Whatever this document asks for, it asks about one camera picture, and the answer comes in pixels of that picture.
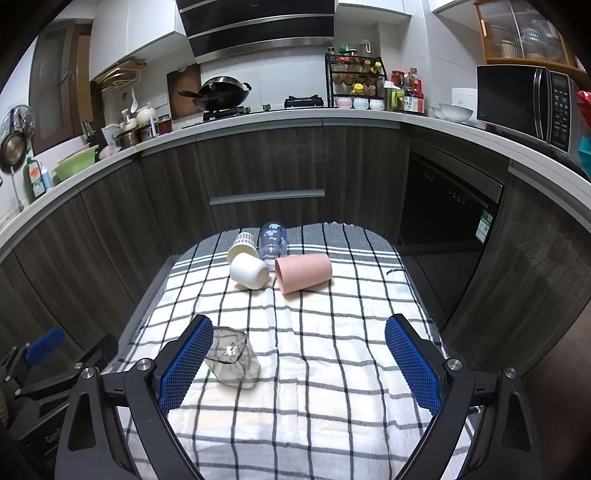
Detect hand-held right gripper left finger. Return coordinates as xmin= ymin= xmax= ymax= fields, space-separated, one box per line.
xmin=59 ymin=315 xmax=214 ymax=480

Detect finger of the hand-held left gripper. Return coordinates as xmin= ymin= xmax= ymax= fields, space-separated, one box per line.
xmin=16 ymin=334 xmax=120 ymax=403
xmin=0 ymin=327 xmax=66 ymax=384

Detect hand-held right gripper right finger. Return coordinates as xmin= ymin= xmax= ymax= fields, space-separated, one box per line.
xmin=385 ymin=315 xmax=539 ymax=480

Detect smoky grey glass cup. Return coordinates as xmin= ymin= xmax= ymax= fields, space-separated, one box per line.
xmin=204 ymin=326 xmax=262 ymax=389

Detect white cup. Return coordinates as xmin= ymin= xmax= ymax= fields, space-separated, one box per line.
xmin=229 ymin=253 xmax=271 ymax=291

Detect striped paper cup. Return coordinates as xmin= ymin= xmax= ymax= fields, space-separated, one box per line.
xmin=226 ymin=231 xmax=260 ymax=267

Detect pink cup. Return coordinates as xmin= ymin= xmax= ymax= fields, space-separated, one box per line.
xmin=274 ymin=252 xmax=333 ymax=295

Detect black white checked cloth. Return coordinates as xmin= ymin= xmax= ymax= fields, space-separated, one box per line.
xmin=99 ymin=222 xmax=477 ymax=480

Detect green dish soap bottle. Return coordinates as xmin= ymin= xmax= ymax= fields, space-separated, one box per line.
xmin=23 ymin=157 xmax=47 ymax=205

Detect black built-in dishwasher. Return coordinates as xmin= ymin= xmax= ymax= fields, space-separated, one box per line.
xmin=398 ymin=151 xmax=505 ymax=247

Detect green plastic basin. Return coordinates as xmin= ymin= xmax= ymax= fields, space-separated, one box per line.
xmin=52 ymin=145 xmax=100 ymax=182

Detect hanging frying pan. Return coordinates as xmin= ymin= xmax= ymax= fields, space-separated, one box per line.
xmin=0 ymin=105 xmax=35 ymax=175

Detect black knife block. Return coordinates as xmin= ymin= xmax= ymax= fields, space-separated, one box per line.
xmin=80 ymin=120 xmax=100 ymax=149

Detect dark wood base cabinets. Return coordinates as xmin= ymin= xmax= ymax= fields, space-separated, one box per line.
xmin=0 ymin=117 xmax=591 ymax=398

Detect white bowl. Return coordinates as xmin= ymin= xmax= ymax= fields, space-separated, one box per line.
xmin=438 ymin=102 xmax=475 ymax=123

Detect white rice cooker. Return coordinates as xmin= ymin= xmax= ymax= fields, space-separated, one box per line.
xmin=451 ymin=87 xmax=478 ymax=112

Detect black gas stove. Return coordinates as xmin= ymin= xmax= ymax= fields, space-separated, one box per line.
xmin=182 ymin=95 xmax=327 ymax=127

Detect black wok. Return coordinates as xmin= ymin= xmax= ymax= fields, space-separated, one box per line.
xmin=179 ymin=76 xmax=253 ymax=112

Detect brown cutting board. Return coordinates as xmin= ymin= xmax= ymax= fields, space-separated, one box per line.
xmin=167 ymin=63 xmax=203 ymax=121

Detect red label sauce bottle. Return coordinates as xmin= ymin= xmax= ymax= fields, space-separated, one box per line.
xmin=403 ymin=68 xmax=426 ymax=114

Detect black microwave oven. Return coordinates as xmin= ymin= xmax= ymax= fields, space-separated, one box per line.
xmin=475 ymin=65 xmax=583 ymax=156

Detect black spice rack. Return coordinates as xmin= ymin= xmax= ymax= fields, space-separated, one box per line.
xmin=324 ymin=52 xmax=387 ymax=112

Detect black range hood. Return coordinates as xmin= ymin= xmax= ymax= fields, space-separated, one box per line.
xmin=175 ymin=0 xmax=336 ymax=64

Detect wooden glass door cabinet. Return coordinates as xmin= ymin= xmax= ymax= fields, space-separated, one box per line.
xmin=473 ymin=0 xmax=576 ymax=71

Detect wooden wall rack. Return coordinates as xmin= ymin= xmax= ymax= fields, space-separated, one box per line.
xmin=94 ymin=58 xmax=148 ymax=89

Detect white wall cabinets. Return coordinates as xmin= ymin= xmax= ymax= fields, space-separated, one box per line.
xmin=88 ymin=0 xmax=485 ymax=84

